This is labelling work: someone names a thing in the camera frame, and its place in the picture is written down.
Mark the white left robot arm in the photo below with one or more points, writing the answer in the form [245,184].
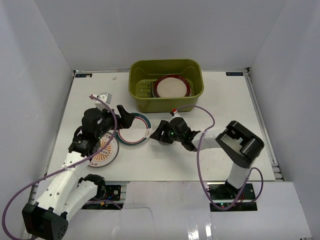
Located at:
[48,217]

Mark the olive green plastic bin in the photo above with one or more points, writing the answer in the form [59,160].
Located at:
[145,76]

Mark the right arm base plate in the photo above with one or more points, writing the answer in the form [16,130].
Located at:
[223,198]

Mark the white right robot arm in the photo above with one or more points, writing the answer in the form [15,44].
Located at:
[240,144]

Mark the dark red rimmed plate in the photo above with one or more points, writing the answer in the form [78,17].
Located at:
[171,86]

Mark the white plate orange sunburst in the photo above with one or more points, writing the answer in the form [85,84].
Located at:
[107,155]

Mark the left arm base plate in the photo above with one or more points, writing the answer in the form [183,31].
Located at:
[109,198]

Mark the white plate green rim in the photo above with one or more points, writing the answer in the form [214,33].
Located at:
[138,133]

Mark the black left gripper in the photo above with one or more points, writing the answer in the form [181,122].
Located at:
[118,119]

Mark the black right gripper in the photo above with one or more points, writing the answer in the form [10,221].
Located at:
[164,126]

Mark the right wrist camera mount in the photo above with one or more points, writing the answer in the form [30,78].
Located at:
[174,114]

